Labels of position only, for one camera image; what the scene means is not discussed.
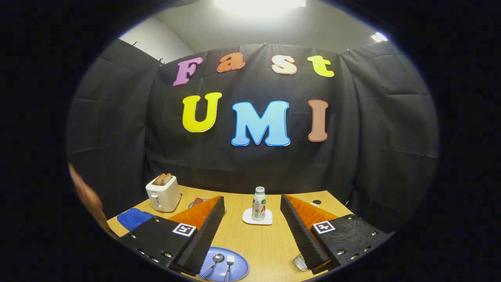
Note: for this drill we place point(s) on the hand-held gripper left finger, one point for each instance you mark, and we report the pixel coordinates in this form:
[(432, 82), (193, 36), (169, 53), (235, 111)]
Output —
[(207, 235)]

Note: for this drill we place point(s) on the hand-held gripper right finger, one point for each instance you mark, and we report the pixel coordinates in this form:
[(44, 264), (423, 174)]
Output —
[(299, 235)]

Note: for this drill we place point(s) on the white compartment dish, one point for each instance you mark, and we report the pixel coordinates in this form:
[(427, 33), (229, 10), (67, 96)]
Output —
[(314, 204)]

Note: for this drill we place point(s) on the oval food plate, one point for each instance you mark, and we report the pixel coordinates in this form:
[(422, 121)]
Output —
[(191, 204)]

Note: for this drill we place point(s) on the brown meat piece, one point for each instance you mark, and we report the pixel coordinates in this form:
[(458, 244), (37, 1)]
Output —
[(197, 201)]

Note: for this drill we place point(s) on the white square coaster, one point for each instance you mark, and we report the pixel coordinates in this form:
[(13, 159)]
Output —
[(247, 217)]

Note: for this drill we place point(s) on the blue round plate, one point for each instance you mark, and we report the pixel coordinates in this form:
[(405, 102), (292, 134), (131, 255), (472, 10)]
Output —
[(240, 264)]

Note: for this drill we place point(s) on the white drink bottle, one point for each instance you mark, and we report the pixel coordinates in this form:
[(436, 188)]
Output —
[(258, 203)]

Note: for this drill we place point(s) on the white toaster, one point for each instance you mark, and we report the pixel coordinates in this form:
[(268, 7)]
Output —
[(164, 197)]

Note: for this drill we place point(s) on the toasted bread slice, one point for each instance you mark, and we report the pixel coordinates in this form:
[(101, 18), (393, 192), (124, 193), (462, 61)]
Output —
[(168, 178), (158, 180)]

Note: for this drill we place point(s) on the blue folded cloth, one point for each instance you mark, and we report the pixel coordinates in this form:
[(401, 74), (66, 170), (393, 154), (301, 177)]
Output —
[(133, 219)]

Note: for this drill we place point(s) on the black backdrop cloth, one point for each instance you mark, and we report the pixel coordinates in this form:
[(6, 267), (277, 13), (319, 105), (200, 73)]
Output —
[(117, 117)]

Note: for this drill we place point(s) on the small ceiling light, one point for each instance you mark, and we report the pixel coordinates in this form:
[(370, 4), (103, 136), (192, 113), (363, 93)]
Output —
[(379, 37)]

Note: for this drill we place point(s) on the large ceiling light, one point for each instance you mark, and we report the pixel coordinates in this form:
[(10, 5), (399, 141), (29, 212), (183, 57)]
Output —
[(258, 4)]

